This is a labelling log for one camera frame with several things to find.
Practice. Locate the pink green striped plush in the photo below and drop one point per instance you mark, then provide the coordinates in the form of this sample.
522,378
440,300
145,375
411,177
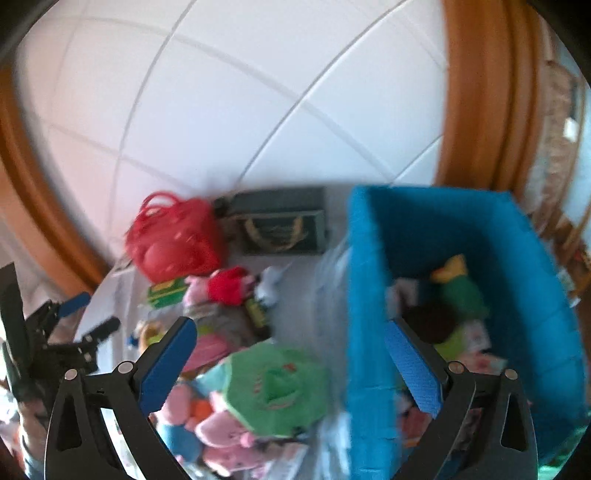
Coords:
207,350

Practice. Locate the green dinosaur plush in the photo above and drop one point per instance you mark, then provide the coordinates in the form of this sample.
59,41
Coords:
461,290

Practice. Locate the pig plush with glasses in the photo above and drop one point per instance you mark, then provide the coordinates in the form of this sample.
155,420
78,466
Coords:
221,427

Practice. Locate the brown plush toy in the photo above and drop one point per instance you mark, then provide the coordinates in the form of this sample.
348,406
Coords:
150,334

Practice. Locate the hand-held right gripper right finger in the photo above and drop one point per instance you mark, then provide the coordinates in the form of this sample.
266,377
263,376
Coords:
411,364

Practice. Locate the red plastic carry case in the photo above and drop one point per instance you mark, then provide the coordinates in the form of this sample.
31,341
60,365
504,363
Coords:
175,240

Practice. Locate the blue fabric storage bin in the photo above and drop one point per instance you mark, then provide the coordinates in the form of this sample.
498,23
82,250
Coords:
369,300

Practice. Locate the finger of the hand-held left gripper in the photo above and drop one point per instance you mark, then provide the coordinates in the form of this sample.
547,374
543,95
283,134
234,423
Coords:
74,304
101,331

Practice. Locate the white grey plush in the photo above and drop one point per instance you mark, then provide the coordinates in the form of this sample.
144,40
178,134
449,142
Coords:
272,284

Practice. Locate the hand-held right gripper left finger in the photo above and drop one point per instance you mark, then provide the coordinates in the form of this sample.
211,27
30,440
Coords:
168,364

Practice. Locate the pig plush with blue shirt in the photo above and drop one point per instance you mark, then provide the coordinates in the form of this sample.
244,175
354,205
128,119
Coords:
178,441

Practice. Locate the teal pink plush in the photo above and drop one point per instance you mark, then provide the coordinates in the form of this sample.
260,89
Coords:
212,383

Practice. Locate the dark green gift bag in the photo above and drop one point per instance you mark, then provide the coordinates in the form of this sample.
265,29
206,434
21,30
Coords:
277,221

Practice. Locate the curved wooden wall frame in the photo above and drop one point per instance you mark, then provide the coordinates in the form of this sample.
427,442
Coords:
41,207
485,92

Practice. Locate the green plush bag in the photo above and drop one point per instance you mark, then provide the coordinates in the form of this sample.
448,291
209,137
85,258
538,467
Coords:
258,369

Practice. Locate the wooden display shelf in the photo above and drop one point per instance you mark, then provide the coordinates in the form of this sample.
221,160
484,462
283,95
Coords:
558,138

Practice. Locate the person's left forearm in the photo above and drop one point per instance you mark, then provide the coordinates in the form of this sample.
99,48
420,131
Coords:
30,424

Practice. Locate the green yellow box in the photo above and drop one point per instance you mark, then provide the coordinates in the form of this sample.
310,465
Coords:
166,291

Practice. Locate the pig plush with red dress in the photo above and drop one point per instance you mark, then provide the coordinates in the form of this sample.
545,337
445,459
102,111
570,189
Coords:
226,284

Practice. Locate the dark brown cloth bag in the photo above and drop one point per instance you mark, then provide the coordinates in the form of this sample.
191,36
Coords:
429,323

